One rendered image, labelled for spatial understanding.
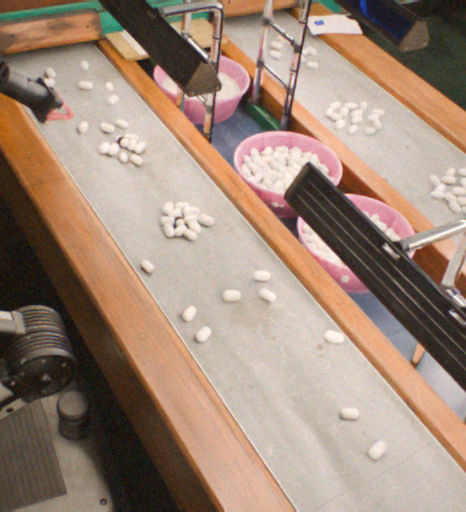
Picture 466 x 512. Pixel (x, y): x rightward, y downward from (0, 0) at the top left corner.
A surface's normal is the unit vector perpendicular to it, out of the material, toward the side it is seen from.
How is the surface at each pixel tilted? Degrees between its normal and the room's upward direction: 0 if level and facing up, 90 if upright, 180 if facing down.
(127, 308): 0
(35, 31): 67
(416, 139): 0
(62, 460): 0
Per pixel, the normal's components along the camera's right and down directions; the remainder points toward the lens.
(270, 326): 0.11, -0.73
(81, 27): 0.50, 0.26
